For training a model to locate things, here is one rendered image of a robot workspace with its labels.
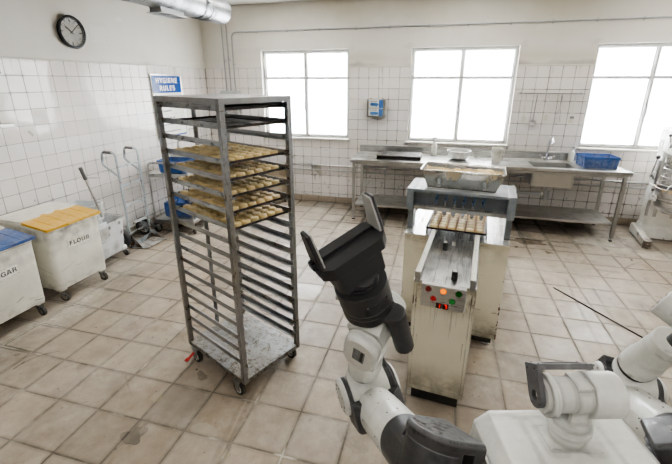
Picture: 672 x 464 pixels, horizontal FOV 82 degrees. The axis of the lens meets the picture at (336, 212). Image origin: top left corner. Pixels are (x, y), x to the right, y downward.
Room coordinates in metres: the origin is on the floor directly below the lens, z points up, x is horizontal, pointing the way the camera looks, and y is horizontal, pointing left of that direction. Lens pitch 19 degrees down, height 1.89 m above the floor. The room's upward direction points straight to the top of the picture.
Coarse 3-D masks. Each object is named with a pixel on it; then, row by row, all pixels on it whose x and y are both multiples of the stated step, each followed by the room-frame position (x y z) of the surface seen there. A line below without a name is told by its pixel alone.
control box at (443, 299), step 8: (424, 288) 1.89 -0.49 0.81; (432, 288) 1.88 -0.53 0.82; (440, 288) 1.86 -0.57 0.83; (448, 288) 1.85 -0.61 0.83; (456, 288) 1.84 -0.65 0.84; (464, 288) 1.84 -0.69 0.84; (424, 296) 1.89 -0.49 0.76; (440, 296) 1.86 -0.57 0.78; (448, 296) 1.85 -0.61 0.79; (456, 296) 1.83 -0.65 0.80; (464, 296) 1.82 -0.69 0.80; (424, 304) 1.89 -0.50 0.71; (432, 304) 1.88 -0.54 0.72; (440, 304) 1.86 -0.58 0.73; (448, 304) 1.85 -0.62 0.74; (456, 304) 1.83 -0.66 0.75; (464, 304) 1.82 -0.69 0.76
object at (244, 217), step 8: (192, 208) 2.29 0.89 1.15; (200, 208) 2.27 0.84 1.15; (208, 208) 2.27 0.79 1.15; (256, 208) 2.27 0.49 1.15; (264, 208) 2.31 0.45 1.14; (272, 208) 2.27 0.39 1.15; (280, 208) 2.27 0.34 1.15; (208, 216) 2.18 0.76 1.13; (216, 216) 2.12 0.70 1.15; (224, 216) 2.15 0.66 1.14; (240, 216) 2.12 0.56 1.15; (248, 216) 2.13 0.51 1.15; (256, 216) 2.12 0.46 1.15; (264, 216) 2.14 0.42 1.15; (240, 224) 2.01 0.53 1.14
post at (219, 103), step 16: (224, 112) 1.94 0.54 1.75; (224, 128) 1.93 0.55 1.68; (224, 144) 1.92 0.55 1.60; (224, 160) 1.92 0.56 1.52; (224, 176) 1.92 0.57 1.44; (224, 192) 1.93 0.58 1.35; (240, 304) 1.93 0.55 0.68; (240, 320) 1.92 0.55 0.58; (240, 336) 1.92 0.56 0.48; (240, 352) 1.92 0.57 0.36
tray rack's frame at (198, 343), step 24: (168, 96) 2.21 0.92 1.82; (192, 96) 2.20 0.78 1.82; (216, 96) 2.20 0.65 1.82; (240, 96) 2.20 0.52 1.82; (264, 96) 2.20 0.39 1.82; (168, 168) 2.32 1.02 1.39; (168, 192) 2.31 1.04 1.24; (192, 336) 2.32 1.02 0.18; (216, 336) 2.36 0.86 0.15; (264, 336) 2.36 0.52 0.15; (216, 360) 2.11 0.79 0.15; (264, 360) 2.11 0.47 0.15
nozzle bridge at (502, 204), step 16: (416, 192) 2.72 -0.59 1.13; (432, 192) 2.59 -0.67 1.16; (448, 192) 2.56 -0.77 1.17; (464, 192) 2.54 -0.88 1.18; (480, 192) 2.54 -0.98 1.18; (496, 192) 2.54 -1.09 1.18; (512, 192) 2.54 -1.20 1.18; (416, 208) 2.67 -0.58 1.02; (432, 208) 2.63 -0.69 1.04; (448, 208) 2.59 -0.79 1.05; (480, 208) 2.56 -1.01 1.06; (496, 208) 2.52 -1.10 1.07; (512, 208) 2.41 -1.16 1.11
